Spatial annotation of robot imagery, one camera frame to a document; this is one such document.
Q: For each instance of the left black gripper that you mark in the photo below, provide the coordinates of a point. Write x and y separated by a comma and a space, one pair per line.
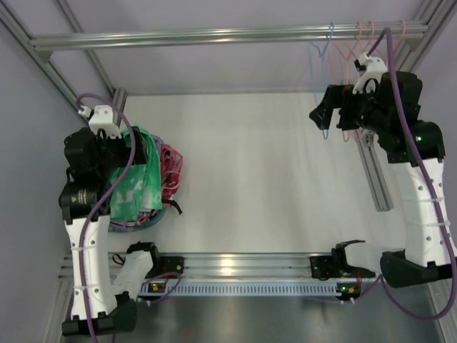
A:
139, 146

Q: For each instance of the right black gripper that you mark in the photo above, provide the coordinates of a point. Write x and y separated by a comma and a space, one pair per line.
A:
344, 111

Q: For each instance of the green white patterned trousers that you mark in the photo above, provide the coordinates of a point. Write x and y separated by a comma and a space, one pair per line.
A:
140, 190

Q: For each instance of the blue wire hanger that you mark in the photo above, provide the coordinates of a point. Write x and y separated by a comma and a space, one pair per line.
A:
321, 50

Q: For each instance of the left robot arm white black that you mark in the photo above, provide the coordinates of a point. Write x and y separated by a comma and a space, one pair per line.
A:
101, 305

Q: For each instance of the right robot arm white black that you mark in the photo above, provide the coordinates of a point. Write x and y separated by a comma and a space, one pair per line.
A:
388, 105

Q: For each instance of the pink red garment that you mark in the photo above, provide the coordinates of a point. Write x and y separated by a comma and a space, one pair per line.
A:
171, 163

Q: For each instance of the purple garment in basket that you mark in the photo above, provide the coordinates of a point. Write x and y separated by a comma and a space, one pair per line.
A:
136, 203

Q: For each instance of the teal laundry basket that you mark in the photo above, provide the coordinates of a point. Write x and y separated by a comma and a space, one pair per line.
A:
143, 221

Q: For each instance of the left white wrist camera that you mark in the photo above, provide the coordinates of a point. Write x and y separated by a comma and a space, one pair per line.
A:
101, 118

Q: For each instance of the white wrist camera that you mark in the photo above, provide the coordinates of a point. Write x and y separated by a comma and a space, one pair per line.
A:
101, 118
371, 69

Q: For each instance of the pink wire hanger left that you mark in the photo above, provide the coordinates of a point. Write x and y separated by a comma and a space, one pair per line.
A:
344, 59

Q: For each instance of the pink wire hanger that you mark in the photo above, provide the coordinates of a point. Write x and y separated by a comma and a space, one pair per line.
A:
344, 59
391, 47
366, 34

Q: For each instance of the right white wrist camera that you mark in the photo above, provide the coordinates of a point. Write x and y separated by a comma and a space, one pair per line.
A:
371, 69

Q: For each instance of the pink wire hanger middle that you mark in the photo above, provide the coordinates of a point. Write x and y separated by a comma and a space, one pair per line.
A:
366, 34

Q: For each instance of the pink wire hanger right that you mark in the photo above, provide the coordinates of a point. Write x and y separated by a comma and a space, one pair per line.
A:
391, 47

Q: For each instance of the aluminium hanging rail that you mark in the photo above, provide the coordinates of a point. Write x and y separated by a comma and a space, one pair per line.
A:
191, 37

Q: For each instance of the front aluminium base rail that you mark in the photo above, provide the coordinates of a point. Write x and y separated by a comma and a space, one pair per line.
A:
241, 266

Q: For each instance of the slotted grey cable duct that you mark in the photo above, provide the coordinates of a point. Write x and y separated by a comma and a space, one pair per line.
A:
244, 289

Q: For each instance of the left aluminium frame posts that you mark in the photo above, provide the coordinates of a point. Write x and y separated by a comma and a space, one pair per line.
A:
39, 89

